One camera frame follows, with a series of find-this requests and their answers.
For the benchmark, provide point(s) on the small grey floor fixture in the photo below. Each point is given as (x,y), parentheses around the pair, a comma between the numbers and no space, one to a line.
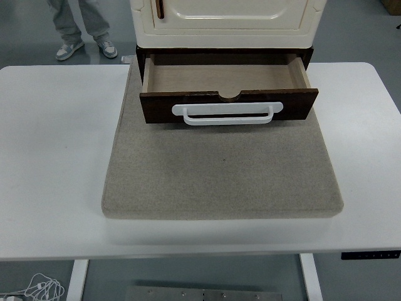
(125,59)

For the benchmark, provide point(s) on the beige fabric mat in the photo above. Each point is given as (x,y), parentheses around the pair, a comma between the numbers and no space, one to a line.
(219,169)

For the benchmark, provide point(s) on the white table leg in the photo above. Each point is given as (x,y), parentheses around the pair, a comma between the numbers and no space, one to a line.
(76,279)
(311,279)

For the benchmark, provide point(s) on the black table control panel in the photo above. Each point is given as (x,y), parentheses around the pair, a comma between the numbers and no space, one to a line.
(369,255)

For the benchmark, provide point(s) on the person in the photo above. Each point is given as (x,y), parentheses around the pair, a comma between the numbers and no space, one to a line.
(69,25)

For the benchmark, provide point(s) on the white charger plug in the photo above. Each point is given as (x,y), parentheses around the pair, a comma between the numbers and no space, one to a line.
(11,298)

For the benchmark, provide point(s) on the cream plastic cabinet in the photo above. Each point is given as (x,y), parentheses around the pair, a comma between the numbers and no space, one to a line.
(225,34)

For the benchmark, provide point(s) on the dark brown wooden drawer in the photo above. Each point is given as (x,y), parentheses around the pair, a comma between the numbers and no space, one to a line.
(219,78)

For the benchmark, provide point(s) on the brown cardboard box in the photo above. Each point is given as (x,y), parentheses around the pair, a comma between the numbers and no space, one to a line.
(393,5)

